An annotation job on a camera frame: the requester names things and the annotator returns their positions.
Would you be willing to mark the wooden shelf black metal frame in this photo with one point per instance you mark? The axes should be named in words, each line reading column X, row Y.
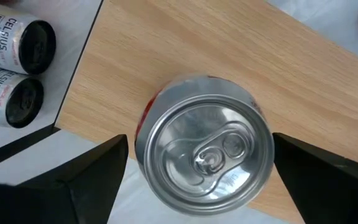
column 228, row 46

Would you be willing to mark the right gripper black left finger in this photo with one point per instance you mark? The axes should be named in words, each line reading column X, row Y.
column 42, row 205

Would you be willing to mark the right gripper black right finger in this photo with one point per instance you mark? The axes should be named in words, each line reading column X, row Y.
column 337, row 193

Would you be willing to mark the silver Diet Coke can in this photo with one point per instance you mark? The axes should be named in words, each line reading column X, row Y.
column 207, row 155

